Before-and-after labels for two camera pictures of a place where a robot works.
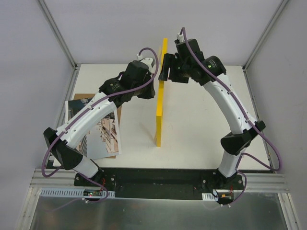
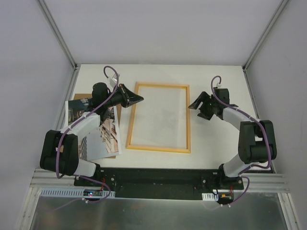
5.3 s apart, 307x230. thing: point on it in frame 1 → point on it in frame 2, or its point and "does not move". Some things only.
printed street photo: [103, 141] does not move
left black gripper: [148, 90] → [126, 96]
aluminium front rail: [275, 180] does not move
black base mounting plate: [164, 183] does not move
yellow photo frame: [159, 108] → [140, 84]
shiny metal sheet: [255, 211] does not move
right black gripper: [172, 69] → [206, 105]
